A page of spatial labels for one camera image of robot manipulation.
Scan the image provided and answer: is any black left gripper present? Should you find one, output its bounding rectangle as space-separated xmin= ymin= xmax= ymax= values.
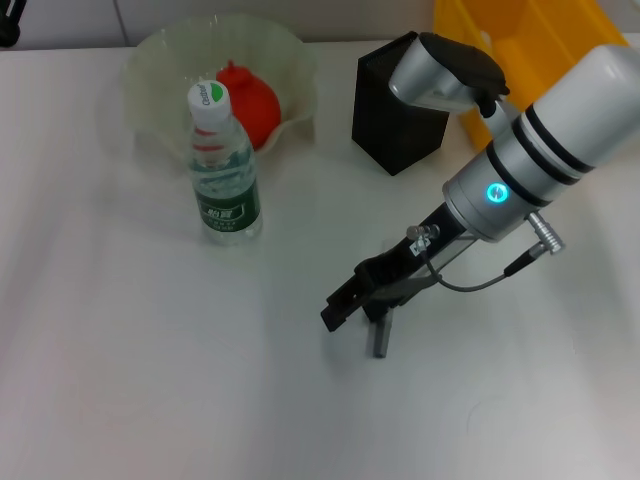
xmin=0 ymin=0 xmax=27 ymax=47

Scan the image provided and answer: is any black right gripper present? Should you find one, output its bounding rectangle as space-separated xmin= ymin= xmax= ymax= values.
xmin=320 ymin=202 xmax=482 ymax=334

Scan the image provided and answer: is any grey pen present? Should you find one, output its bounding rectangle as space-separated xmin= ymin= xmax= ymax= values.
xmin=370 ymin=310 xmax=395 ymax=359

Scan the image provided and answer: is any black mesh pen holder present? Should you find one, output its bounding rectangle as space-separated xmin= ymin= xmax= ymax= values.
xmin=352 ymin=30 xmax=451 ymax=177

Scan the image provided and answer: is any clear green-label water bottle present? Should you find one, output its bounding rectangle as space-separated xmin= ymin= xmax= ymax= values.
xmin=187 ymin=82 xmax=264 ymax=247

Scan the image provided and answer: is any red-orange fruit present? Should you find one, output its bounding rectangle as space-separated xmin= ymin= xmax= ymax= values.
xmin=215 ymin=59 xmax=282 ymax=151

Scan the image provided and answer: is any pale green glass fruit bowl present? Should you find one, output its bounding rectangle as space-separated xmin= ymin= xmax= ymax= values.
xmin=123 ymin=14 xmax=319 ymax=166

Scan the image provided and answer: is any short silver plug connector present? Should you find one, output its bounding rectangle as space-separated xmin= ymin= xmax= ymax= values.
xmin=407 ymin=223 xmax=441 ymax=242

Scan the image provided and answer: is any yellow plastic bin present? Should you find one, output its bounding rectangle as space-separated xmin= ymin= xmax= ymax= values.
xmin=432 ymin=0 xmax=630 ymax=151

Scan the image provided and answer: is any grey cable with silver plug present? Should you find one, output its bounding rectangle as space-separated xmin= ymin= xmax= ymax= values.
xmin=417 ymin=212 xmax=567 ymax=292

